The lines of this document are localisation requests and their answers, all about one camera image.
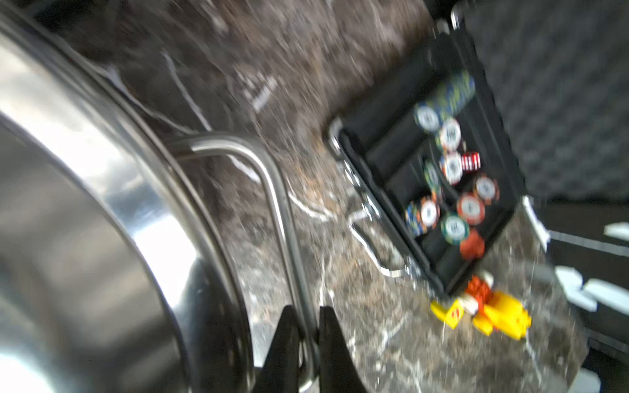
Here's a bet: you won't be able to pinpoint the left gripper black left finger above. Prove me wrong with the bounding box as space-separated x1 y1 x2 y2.
252 306 301 393

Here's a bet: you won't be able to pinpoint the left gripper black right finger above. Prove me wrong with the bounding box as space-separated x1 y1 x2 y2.
319 306 367 393

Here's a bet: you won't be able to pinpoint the stainless steel pot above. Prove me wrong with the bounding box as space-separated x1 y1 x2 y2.
1 3 319 392

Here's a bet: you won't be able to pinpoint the yellow number block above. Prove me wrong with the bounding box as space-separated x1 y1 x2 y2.
430 301 465 329

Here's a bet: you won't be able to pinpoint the yellow red toy car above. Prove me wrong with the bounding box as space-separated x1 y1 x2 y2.
459 275 532 341

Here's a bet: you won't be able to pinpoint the red crumpled piece in case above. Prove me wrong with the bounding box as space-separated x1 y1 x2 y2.
460 229 486 261

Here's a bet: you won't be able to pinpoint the red dice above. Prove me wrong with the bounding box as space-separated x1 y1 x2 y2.
461 152 482 174

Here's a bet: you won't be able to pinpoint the blue green chip stack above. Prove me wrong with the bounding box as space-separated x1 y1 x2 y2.
413 70 476 134

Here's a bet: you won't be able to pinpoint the black poker chip case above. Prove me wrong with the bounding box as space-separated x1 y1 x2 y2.
329 1 628 300

